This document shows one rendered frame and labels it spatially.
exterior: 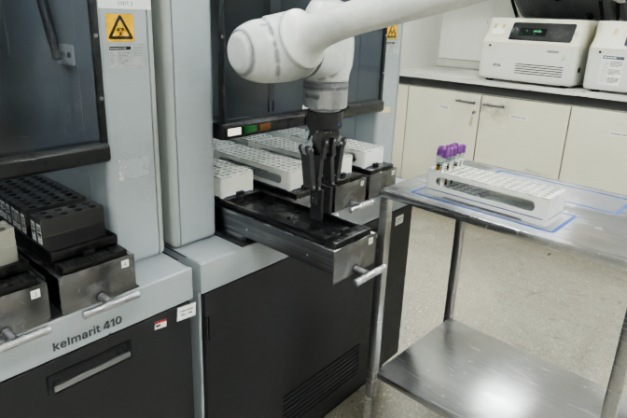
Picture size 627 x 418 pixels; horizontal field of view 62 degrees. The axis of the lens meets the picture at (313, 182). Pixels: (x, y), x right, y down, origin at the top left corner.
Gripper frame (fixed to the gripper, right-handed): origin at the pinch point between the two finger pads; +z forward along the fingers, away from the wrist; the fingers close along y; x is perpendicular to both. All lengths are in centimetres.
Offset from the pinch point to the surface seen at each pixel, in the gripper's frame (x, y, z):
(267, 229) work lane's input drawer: -4.9, 11.3, 4.4
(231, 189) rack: -21.8, 6.6, 1.0
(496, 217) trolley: 28.8, -25.5, 2.3
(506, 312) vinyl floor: -1, -132, 85
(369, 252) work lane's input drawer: 13.3, 0.0, 7.3
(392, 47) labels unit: -20, -54, -30
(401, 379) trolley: 9, -27, 56
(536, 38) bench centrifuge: -39, -226, -30
